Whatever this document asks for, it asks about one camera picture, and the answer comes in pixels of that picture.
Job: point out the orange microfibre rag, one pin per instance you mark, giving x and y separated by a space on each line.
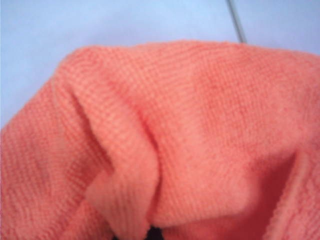
175 125

